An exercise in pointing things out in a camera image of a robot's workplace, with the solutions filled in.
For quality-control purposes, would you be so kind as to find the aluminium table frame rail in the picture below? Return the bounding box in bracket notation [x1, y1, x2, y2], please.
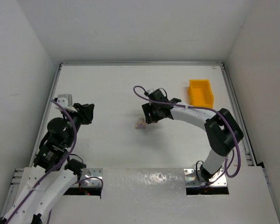
[7, 61, 270, 199]

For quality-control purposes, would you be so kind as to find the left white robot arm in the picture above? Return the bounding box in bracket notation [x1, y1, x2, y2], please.
[0, 101, 95, 224]

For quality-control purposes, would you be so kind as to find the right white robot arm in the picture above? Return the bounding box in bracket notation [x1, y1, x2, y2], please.
[142, 89, 244, 182]

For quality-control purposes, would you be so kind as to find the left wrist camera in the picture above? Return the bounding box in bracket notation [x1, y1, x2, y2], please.
[54, 94, 77, 112]

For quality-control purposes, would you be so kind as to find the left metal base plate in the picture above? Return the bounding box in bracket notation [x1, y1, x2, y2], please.
[78, 168, 103, 188]

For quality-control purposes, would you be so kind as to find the yellow plastic bin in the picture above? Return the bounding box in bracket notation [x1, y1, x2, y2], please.
[188, 79, 214, 109]

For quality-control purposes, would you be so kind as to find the beige windowed wood block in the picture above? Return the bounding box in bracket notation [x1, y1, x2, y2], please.
[138, 119, 145, 125]

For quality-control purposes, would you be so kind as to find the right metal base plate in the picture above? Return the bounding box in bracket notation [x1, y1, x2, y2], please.
[184, 168, 228, 188]

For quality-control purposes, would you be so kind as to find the white front cover board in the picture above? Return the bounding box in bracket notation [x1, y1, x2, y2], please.
[50, 167, 279, 224]

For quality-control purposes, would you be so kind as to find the metal base plate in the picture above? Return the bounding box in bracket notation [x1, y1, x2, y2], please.
[184, 168, 228, 188]
[78, 168, 103, 188]

